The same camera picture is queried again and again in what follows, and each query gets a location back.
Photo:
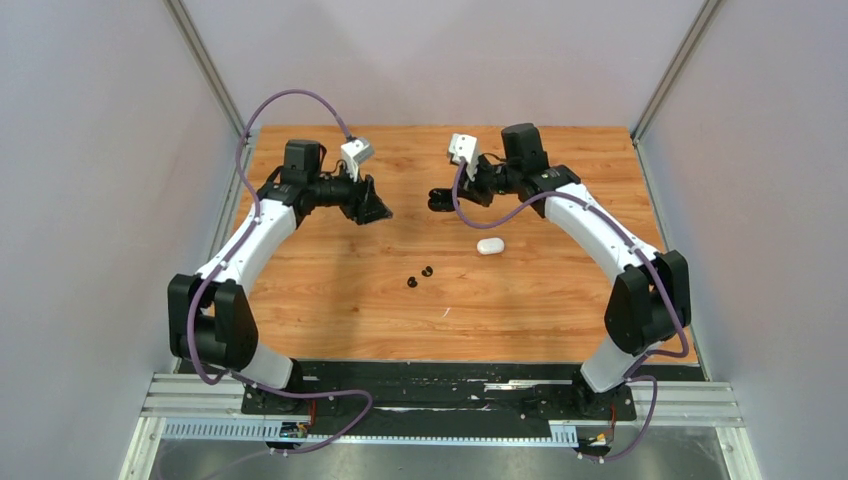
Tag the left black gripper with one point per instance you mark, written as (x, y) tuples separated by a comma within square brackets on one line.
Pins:
[(364, 206)]

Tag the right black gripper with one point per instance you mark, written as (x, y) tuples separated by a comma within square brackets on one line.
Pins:
[(473, 190)]

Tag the black earbud charging case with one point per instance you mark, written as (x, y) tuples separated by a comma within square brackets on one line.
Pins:
[(441, 200)]

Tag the white earbud charging case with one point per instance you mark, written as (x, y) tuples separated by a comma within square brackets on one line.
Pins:
[(490, 246)]

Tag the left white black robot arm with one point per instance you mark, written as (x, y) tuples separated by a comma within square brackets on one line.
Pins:
[(210, 319)]

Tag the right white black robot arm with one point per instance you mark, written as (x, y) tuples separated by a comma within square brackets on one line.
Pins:
[(650, 303)]

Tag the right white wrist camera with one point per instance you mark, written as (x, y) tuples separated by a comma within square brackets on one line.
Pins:
[(464, 149)]

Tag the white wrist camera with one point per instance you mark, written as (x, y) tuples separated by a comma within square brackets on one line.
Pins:
[(464, 149), (353, 154)]

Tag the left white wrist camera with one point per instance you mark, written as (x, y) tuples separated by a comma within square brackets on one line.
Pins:
[(353, 154)]

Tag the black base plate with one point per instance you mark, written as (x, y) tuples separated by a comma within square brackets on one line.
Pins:
[(335, 376)]

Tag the left aluminium frame post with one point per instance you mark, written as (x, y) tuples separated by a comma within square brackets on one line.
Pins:
[(190, 33)]

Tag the aluminium frame post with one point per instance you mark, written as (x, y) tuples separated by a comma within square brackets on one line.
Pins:
[(691, 39), (190, 33)]

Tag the right aluminium frame post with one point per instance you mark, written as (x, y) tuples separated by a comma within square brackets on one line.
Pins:
[(691, 39)]

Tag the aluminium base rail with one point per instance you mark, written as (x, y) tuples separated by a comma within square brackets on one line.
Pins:
[(670, 403)]

